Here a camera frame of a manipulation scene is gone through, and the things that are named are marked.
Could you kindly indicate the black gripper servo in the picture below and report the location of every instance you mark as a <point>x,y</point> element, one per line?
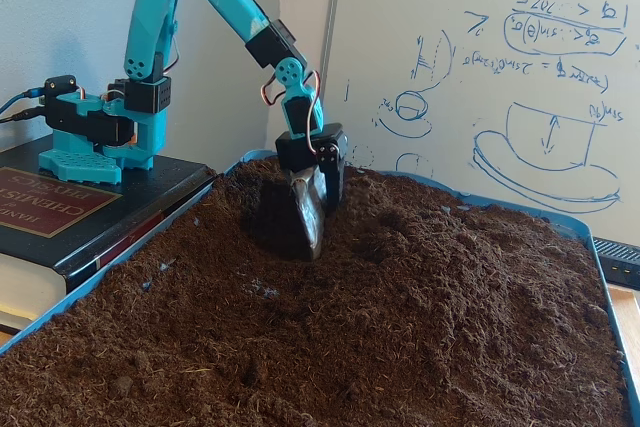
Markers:
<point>299,151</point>

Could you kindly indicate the brown soil heap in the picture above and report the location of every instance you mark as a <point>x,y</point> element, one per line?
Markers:
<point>350,322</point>

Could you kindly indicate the teal robot arm with base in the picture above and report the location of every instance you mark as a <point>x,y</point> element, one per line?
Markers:
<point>150,7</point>

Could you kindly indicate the black chemistry physics handbook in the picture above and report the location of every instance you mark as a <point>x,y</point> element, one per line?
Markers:
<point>165,187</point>

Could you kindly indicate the whiteboard with blue sketches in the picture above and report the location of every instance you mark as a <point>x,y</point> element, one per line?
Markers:
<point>500,97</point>

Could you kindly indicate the blue plastic tray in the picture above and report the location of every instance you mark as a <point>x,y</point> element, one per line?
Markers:
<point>575,224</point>

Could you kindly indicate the perforated black electronics box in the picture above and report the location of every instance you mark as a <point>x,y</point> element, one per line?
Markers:
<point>620,262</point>

